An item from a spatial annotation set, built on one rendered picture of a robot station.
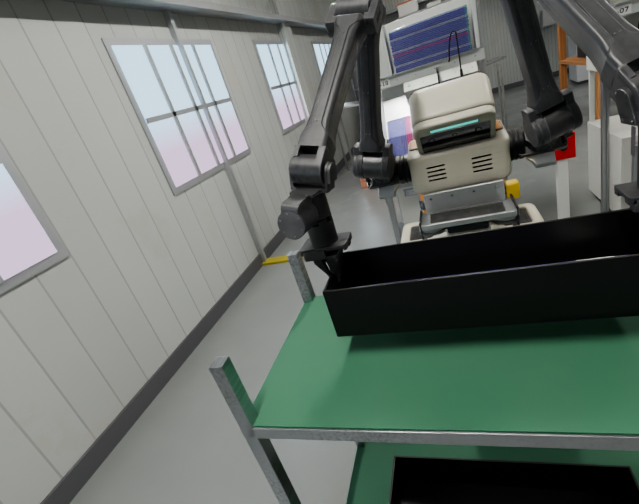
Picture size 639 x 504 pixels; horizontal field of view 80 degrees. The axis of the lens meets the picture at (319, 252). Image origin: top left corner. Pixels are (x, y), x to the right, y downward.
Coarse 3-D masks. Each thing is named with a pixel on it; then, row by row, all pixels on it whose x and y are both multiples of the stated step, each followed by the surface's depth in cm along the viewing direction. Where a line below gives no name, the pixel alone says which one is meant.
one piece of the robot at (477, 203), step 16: (448, 192) 112; (464, 192) 110; (480, 192) 109; (496, 192) 108; (432, 208) 115; (448, 208) 114; (464, 208) 112; (480, 208) 109; (496, 208) 106; (512, 208) 102; (432, 224) 108; (448, 224) 107; (464, 224) 116; (480, 224) 115
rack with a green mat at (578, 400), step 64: (320, 320) 98; (576, 320) 72; (320, 384) 77; (384, 384) 72; (448, 384) 68; (512, 384) 64; (576, 384) 60; (256, 448) 75; (384, 448) 128; (448, 448) 121; (512, 448) 115; (576, 448) 54
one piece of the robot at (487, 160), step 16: (496, 128) 107; (464, 144) 107; (480, 144) 105; (496, 144) 104; (512, 144) 104; (400, 160) 115; (416, 160) 111; (432, 160) 110; (448, 160) 109; (464, 160) 108; (480, 160) 107; (496, 160) 106; (512, 160) 108; (400, 176) 116; (416, 176) 114; (432, 176) 113; (448, 176) 112; (464, 176) 111; (480, 176) 110; (496, 176) 109; (416, 192) 117; (432, 192) 116
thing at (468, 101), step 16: (464, 80) 100; (480, 80) 98; (416, 96) 104; (432, 96) 102; (448, 96) 100; (464, 96) 98; (480, 96) 97; (416, 112) 103; (432, 112) 101; (448, 112) 99; (464, 112) 97; (480, 112) 95; (416, 128) 102; (432, 128) 101; (448, 128) 100; (464, 128) 101; (480, 128) 101; (416, 144) 107; (432, 144) 107; (448, 144) 107
